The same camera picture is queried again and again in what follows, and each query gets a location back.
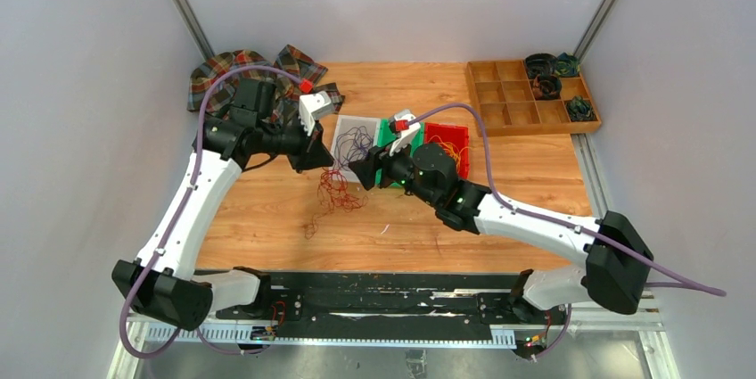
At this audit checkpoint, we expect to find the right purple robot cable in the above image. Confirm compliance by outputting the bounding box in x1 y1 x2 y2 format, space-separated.
399 102 727 361

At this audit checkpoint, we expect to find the white plastic bin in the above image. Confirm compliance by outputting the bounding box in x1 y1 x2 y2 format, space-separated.
330 115 381 183

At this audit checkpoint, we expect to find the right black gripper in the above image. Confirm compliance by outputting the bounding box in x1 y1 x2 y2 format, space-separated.
349 134 439 208

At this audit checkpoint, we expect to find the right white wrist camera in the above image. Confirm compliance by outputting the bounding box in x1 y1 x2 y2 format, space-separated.
387 109 422 156

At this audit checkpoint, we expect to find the coloured cable pile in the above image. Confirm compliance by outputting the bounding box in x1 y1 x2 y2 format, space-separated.
303 168 368 241

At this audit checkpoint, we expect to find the yellow cable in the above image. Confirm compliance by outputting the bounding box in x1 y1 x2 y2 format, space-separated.
426 135 471 174

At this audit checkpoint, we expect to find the aluminium frame rail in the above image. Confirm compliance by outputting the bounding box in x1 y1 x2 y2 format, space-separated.
108 272 681 378

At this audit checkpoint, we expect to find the dark coil middle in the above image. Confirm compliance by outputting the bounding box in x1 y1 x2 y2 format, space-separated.
531 74 563 101

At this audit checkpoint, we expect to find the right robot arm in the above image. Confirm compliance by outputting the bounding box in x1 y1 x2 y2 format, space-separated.
349 144 653 323

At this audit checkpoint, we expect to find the red plastic bin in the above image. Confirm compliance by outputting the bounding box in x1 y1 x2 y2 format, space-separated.
423 122 470 178

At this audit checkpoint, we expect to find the plaid cloth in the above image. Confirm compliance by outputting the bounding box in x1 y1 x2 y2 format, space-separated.
186 45 345 123

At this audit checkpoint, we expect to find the green coil top right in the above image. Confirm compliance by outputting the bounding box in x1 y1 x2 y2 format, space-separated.
554 53 580 78

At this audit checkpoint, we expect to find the green coil lower right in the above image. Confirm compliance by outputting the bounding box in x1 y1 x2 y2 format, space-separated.
565 95 598 122

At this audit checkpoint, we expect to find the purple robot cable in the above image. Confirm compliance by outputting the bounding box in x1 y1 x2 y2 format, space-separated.
118 64 314 361
399 102 727 361

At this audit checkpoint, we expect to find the wooden compartment tray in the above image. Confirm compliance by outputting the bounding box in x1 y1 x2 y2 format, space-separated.
465 60 602 136

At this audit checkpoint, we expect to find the green plastic bin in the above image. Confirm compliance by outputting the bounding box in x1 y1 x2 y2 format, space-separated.
377 119 424 182

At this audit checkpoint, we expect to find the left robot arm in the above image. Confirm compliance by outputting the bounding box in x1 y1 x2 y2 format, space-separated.
111 78 335 331

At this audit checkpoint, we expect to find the black coil top left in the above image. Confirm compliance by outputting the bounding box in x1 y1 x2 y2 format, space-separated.
523 53 557 79

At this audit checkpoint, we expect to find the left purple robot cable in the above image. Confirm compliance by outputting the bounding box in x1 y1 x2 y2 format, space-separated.
118 64 314 361

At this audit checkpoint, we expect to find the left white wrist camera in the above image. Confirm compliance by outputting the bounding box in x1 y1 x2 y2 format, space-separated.
299 91 335 136

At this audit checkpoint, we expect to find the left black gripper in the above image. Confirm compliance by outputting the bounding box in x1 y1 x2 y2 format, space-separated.
259 112 335 174

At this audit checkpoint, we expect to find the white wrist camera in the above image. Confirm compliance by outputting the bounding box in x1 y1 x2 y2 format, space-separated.
387 109 422 156
299 91 335 136

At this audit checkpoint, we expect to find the green coil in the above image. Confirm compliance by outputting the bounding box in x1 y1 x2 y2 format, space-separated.
554 53 580 78
565 95 598 122

